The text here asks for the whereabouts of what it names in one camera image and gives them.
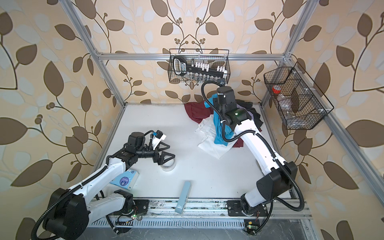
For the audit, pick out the wire basket on right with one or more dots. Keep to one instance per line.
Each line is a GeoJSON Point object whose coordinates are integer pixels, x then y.
{"type": "Point", "coordinates": [310, 104]}

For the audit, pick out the dark grey cloth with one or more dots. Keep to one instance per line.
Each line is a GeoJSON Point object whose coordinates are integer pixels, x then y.
{"type": "Point", "coordinates": [248, 106]}

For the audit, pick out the light blue plastic bar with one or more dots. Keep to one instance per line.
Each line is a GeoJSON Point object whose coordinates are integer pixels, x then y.
{"type": "Point", "coordinates": [183, 197]}

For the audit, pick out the maroon cloth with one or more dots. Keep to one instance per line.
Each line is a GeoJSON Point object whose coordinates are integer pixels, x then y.
{"type": "Point", "coordinates": [199, 111]}

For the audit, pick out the black white tool rack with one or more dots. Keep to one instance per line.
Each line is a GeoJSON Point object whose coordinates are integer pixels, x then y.
{"type": "Point", "coordinates": [199, 67]}

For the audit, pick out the clear plastic bottle red cap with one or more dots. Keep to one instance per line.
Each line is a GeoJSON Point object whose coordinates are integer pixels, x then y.
{"type": "Point", "coordinates": [285, 105]}

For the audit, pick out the wire basket with tools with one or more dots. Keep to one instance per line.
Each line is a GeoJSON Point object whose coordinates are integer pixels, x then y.
{"type": "Point", "coordinates": [198, 51]}

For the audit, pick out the aluminium frame post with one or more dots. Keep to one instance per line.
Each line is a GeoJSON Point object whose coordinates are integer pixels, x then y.
{"type": "Point", "coordinates": [69, 9]}

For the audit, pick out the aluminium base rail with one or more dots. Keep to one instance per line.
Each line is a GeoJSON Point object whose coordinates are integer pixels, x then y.
{"type": "Point", "coordinates": [205, 213]}

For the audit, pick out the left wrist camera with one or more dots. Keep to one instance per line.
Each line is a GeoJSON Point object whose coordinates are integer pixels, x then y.
{"type": "Point", "coordinates": [156, 138]}

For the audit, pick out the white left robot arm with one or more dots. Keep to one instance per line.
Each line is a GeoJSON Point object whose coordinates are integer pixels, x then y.
{"type": "Point", "coordinates": [71, 211]}

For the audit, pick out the white tape roll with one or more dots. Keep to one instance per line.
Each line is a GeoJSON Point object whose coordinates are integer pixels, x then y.
{"type": "Point", "coordinates": [169, 165]}

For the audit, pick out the blue white label card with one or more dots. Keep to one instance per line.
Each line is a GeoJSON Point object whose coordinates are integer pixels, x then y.
{"type": "Point", "coordinates": [126, 180]}

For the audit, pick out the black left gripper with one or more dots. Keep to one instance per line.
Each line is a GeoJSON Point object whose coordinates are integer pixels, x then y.
{"type": "Point", "coordinates": [161, 161]}

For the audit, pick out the white cloth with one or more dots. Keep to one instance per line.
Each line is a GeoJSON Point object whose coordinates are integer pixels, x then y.
{"type": "Point", "coordinates": [207, 130]}

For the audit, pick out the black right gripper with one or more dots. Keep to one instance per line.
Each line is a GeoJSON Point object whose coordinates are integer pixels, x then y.
{"type": "Point", "coordinates": [217, 100]}

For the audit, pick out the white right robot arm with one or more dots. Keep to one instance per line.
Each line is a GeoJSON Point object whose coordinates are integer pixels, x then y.
{"type": "Point", "coordinates": [279, 175]}

